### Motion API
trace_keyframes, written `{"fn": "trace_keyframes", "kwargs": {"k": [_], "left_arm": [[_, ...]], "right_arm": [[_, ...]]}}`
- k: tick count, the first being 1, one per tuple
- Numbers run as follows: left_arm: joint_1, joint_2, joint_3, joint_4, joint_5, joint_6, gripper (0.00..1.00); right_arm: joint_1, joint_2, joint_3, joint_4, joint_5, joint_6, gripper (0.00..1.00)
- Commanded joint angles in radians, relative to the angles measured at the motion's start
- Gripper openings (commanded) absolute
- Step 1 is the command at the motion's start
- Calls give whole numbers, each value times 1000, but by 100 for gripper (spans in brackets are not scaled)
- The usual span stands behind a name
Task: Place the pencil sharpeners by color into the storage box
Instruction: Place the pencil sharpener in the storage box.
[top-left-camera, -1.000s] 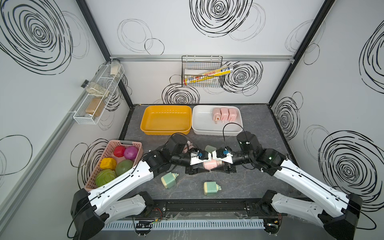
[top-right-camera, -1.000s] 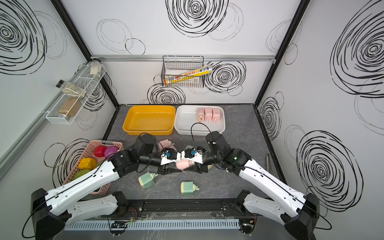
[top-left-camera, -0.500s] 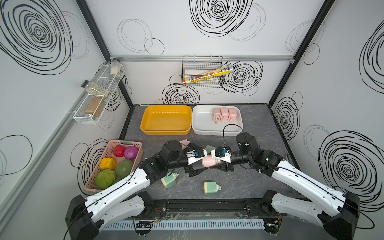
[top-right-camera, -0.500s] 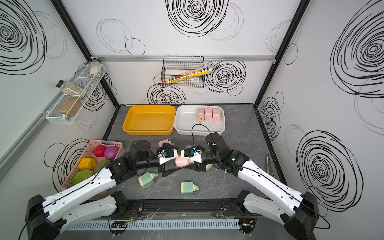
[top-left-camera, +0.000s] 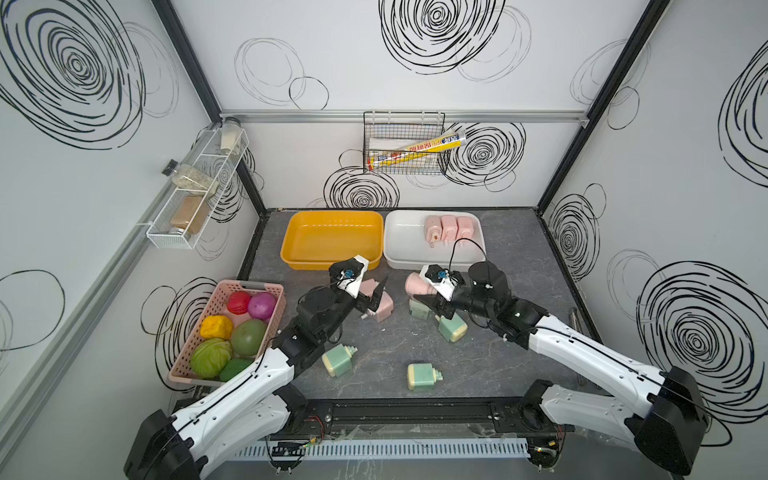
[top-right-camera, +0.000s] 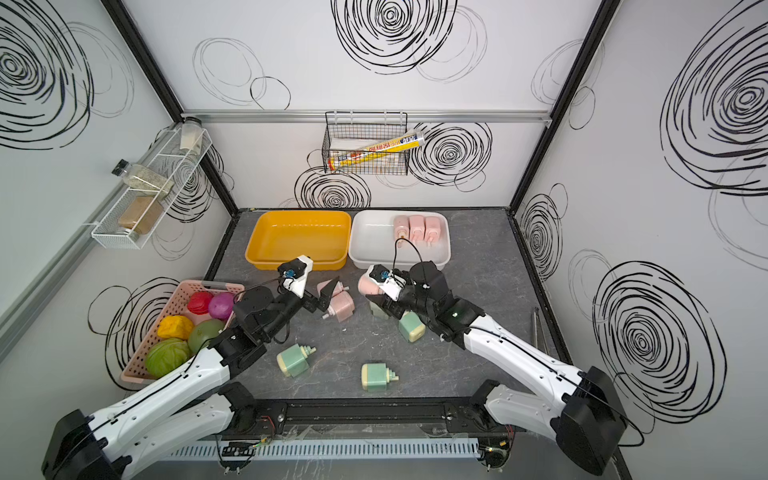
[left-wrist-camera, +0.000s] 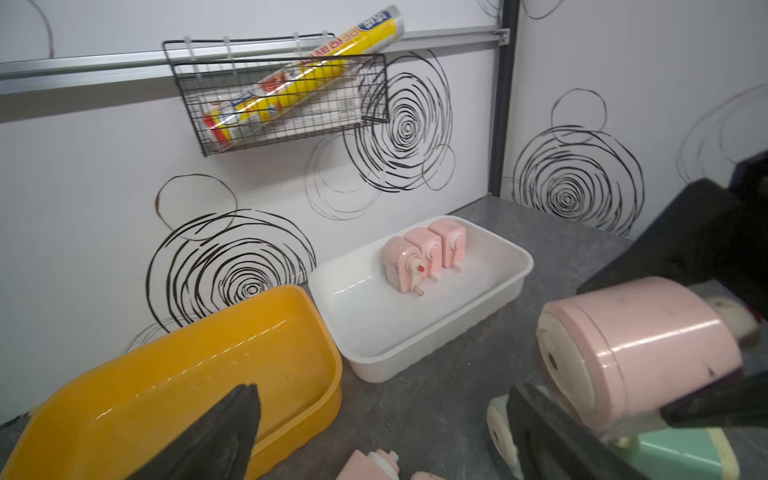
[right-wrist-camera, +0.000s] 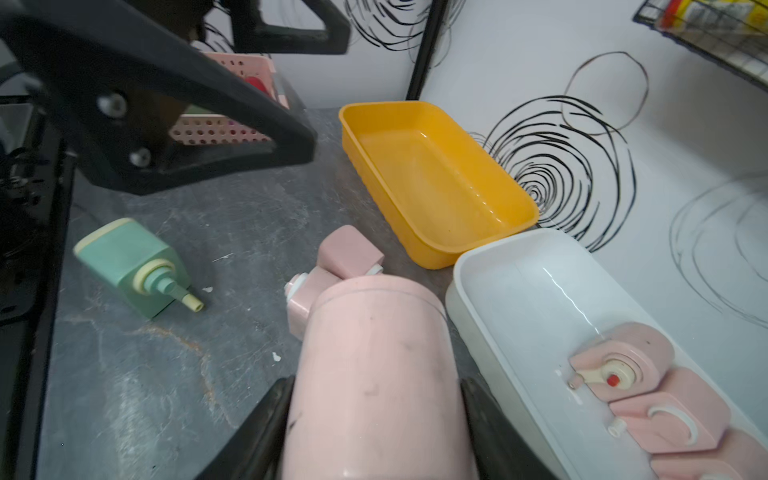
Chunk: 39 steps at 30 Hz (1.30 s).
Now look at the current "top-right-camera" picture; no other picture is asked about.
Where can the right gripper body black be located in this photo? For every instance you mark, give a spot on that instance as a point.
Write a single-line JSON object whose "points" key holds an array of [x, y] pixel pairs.
{"points": [[409, 299]]}

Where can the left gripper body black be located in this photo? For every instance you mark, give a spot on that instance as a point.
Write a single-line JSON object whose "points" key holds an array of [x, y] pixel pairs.
{"points": [[307, 301]]}

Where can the pink sharpener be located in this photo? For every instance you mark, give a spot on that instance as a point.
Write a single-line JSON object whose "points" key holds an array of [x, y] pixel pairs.
{"points": [[433, 229], [417, 228], [367, 286], [401, 229], [331, 288], [341, 307]]}

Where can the yellow plastic tray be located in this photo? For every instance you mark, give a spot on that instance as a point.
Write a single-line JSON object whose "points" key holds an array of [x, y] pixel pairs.
{"points": [[281, 236]]}

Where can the white plastic tray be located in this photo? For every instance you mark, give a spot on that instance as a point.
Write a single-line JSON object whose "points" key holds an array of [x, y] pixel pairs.
{"points": [[372, 241]]}

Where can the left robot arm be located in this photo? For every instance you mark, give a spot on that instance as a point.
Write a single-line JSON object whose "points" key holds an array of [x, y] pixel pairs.
{"points": [[199, 398]]}

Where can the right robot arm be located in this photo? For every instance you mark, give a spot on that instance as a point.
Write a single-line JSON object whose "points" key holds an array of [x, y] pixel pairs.
{"points": [[579, 410]]}

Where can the yellow toothpaste box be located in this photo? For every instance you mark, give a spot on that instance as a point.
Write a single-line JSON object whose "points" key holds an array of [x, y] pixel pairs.
{"points": [[343, 158]]}

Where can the green sharpener centre right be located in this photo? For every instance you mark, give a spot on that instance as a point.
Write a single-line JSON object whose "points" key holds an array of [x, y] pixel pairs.
{"points": [[411, 327]]}

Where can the green sharpener round centre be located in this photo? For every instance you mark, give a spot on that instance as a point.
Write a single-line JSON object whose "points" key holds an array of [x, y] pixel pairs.
{"points": [[377, 311]]}

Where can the green sharpener bottom left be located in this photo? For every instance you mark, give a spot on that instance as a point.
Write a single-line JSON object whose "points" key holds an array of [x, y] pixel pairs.
{"points": [[293, 361]]}

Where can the green sharpener bottom centre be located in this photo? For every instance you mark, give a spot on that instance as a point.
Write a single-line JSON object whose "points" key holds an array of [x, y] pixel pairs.
{"points": [[376, 377]]}

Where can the purple toy fruit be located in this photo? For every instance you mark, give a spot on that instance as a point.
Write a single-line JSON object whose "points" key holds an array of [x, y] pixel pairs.
{"points": [[221, 306]]}

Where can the red toy fruit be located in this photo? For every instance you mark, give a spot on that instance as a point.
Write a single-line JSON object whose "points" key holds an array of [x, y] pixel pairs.
{"points": [[198, 303]]}

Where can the pink plastic basket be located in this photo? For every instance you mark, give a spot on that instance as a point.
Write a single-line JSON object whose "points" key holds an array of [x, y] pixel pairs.
{"points": [[134, 371]]}

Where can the yellow toy pepper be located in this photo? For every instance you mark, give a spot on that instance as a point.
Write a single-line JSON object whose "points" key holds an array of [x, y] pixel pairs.
{"points": [[175, 326]]}

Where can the green toy cabbage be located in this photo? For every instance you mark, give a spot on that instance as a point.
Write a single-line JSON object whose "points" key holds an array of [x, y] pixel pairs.
{"points": [[166, 356]]}

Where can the brown block on shelf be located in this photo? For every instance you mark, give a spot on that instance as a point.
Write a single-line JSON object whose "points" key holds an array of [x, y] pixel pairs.
{"points": [[141, 215]]}

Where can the glass jar on shelf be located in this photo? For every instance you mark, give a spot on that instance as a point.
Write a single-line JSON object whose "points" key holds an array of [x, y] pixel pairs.
{"points": [[191, 135]]}

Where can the clear bottle on shelf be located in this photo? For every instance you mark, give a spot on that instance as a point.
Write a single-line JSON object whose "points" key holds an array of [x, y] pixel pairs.
{"points": [[142, 179]]}

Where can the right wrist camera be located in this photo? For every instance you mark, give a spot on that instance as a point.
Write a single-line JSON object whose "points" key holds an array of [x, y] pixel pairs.
{"points": [[387, 281]]}

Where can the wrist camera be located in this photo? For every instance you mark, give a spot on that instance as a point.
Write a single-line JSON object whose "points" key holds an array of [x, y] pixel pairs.
{"points": [[387, 281], [293, 275]]}

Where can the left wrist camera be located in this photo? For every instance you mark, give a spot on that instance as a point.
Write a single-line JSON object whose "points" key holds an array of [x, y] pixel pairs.
{"points": [[293, 275]]}

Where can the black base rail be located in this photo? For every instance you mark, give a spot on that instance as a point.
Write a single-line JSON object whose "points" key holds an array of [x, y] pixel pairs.
{"points": [[457, 415]]}

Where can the white slotted cable duct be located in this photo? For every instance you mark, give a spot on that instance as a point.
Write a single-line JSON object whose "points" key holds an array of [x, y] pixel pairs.
{"points": [[337, 449]]}

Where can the black wire wall basket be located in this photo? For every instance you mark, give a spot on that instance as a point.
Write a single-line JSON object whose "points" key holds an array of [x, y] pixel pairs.
{"points": [[355, 129]]}

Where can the white wire wall shelf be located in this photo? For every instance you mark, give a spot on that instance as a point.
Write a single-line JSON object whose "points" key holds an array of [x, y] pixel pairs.
{"points": [[187, 202]]}

